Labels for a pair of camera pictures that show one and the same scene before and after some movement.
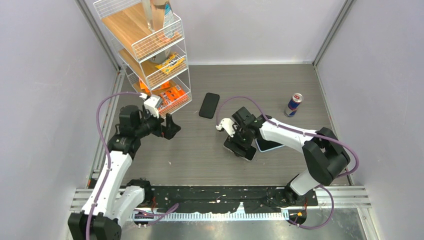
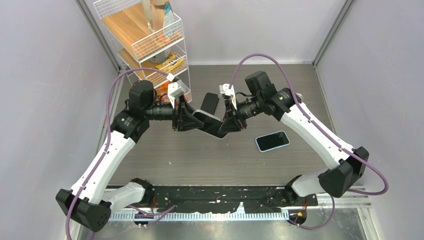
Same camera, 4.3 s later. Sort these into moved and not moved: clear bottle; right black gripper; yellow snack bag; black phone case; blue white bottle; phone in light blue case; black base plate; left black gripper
Moved: right black gripper; left black gripper
Not moved: clear bottle; yellow snack bag; blue white bottle; black phone case; phone in light blue case; black base plate
